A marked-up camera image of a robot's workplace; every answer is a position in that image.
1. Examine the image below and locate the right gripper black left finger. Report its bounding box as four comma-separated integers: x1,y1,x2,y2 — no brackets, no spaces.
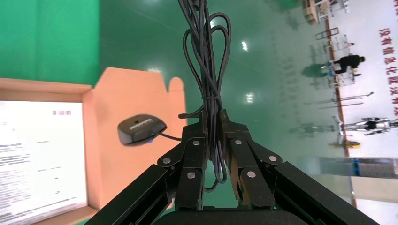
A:
85,110,208,225

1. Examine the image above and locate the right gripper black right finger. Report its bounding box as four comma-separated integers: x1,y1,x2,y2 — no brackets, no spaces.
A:
220,108,381,225

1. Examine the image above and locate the black wired computer mouse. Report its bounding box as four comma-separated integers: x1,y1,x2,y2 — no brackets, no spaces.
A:
117,0,232,193

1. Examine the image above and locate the orange cardboard box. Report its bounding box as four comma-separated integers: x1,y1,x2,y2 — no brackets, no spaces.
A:
0,67,187,225

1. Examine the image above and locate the long metal pole stand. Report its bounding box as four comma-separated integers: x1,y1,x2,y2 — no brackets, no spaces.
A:
305,91,374,110

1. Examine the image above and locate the white humanoid robot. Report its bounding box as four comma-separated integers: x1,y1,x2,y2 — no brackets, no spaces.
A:
340,117,398,136

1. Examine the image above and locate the person in black clothes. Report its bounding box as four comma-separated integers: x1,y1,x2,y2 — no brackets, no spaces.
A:
329,55,366,75

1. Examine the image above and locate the grey metal rack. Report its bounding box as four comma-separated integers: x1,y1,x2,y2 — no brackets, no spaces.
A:
315,27,340,41

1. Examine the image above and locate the white printed paper sheet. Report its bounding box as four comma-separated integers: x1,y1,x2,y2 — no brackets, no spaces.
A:
0,101,88,225

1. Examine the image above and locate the wooden shelf unit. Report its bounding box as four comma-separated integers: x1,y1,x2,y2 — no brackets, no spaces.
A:
303,0,332,25

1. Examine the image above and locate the green table mat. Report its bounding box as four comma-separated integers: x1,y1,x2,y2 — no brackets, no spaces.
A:
0,0,100,86

